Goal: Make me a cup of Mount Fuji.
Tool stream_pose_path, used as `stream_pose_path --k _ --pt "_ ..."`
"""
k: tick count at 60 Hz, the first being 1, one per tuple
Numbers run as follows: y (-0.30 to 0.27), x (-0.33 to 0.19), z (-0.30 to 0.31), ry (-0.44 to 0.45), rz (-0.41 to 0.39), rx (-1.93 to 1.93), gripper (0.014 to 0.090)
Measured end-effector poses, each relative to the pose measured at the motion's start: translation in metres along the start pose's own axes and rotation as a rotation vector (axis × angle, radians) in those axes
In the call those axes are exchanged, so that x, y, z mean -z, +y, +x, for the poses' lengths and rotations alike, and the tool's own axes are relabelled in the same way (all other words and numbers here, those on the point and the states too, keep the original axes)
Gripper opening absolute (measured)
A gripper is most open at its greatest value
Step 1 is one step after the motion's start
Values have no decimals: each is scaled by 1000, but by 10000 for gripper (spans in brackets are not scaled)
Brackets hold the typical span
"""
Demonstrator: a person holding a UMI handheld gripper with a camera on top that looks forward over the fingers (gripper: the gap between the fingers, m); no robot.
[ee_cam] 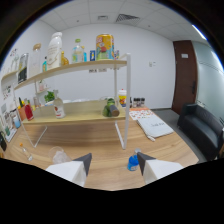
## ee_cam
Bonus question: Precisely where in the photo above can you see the tall black yellow can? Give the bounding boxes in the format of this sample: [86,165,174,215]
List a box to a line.
[17,52,30,84]

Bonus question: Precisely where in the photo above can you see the black pitcher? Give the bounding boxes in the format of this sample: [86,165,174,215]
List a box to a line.
[0,131,8,152]

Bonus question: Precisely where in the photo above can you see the black sofa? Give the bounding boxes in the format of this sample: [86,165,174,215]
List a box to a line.
[176,102,224,161]

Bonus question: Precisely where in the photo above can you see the orange patterned paper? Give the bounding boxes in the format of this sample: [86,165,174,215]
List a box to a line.
[129,107,158,121]

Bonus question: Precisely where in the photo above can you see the red liquid glass bottle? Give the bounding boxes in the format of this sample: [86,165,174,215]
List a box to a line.
[23,101,35,122]

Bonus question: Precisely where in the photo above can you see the two-tier wooden white-frame rack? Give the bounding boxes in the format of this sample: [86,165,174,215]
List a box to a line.
[13,52,132,150]

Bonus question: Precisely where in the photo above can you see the jar of green limes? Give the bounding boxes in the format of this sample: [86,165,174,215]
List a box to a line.
[101,97,120,118]

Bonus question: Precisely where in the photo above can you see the white jar yellow lid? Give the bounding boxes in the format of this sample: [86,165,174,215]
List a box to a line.
[118,88,128,108]

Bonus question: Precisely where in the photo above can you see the amber yellow bottle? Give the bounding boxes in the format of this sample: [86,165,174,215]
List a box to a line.
[60,50,70,67]

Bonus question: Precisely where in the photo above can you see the clear glass with ice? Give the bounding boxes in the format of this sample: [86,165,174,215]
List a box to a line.
[48,145,73,165]

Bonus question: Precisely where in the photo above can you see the white notebook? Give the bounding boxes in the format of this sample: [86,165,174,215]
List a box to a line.
[136,117,175,141]

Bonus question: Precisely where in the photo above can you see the clear bottle green cap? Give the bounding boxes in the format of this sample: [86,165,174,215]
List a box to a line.
[71,38,85,64]

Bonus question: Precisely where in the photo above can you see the small blue liquid bottle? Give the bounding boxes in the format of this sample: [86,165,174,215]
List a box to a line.
[127,147,142,172]

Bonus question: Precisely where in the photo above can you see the wooden wall shelf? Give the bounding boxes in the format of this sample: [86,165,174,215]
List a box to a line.
[0,69,19,83]

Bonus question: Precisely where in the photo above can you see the large white milk bottle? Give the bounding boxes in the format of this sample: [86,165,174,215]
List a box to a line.
[46,31,64,71]

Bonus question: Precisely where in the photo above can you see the small blue carton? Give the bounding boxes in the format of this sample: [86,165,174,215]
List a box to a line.
[89,49,97,62]

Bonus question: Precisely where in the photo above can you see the teal liquid bottle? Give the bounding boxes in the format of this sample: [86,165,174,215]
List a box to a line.
[41,55,48,73]

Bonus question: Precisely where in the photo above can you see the clear bottle orange cap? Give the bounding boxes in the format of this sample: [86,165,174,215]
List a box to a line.
[18,142,34,162]

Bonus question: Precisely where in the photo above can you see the clear bottle red label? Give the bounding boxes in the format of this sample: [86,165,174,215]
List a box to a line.
[52,89,67,119]

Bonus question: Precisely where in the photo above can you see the green potted plant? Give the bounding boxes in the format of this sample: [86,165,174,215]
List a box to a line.
[43,90,56,103]

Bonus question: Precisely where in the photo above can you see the brown door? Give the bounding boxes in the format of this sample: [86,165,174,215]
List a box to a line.
[171,40,199,116]

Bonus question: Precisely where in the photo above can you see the ceiling air vent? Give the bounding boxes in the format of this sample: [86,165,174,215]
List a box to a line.
[115,13,141,24]

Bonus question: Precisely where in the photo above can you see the light blue label bottle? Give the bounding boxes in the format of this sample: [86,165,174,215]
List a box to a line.
[82,45,88,63]

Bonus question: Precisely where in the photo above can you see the white and blue cup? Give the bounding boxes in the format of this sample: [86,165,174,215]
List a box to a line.
[12,114,22,129]

